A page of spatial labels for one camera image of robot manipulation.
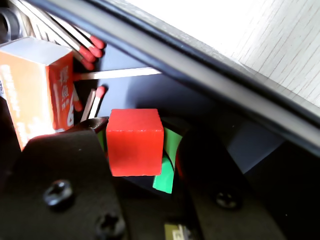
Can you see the red wooden cube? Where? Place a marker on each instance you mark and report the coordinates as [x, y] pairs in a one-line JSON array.
[[135, 145]]

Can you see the red tipped wooden match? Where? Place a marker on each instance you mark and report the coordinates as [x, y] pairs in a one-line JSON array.
[[88, 65], [96, 52], [87, 56], [98, 43], [100, 91], [78, 105], [120, 73], [88, 105]]

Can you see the black cardboard box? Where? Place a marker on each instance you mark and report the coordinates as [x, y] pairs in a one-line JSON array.
[[150, 95]]

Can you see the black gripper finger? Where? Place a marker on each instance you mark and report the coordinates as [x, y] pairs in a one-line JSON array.
[[62, 175], [212, 175]]

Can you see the orange matchbox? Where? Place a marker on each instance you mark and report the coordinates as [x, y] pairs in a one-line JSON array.
[[25, 87]]

